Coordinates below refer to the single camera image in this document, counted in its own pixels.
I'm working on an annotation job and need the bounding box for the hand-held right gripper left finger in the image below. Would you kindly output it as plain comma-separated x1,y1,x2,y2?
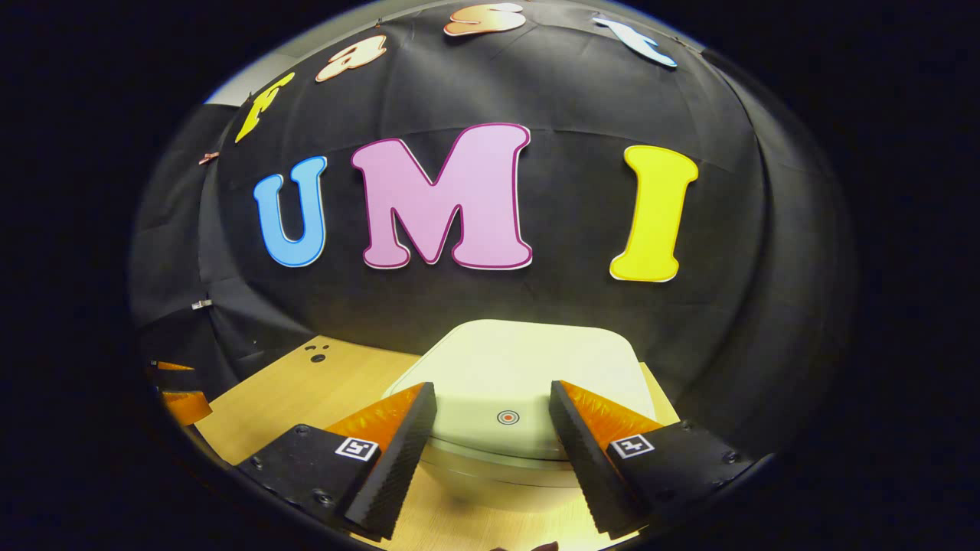
236,381,438,540

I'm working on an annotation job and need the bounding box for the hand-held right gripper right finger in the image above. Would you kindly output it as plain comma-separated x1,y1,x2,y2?
548,380,774,539

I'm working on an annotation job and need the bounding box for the pale green desktop garbage bin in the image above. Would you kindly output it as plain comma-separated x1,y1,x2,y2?
381,319,658,514

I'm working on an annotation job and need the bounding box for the wooden desktop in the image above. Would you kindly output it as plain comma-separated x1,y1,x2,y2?
191,335,682,551

